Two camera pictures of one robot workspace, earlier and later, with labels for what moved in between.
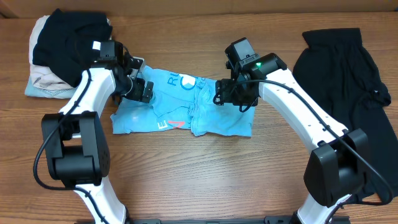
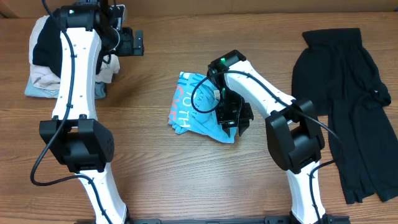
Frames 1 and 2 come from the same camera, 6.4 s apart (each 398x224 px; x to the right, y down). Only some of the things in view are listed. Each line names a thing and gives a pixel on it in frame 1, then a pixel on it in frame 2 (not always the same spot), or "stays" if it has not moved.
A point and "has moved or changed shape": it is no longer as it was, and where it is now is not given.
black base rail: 279,219 stays
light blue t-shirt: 183,102 has moved or changed shape
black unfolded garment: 339,73 stays
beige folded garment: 43,76 stays
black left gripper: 146,91 → 137,42
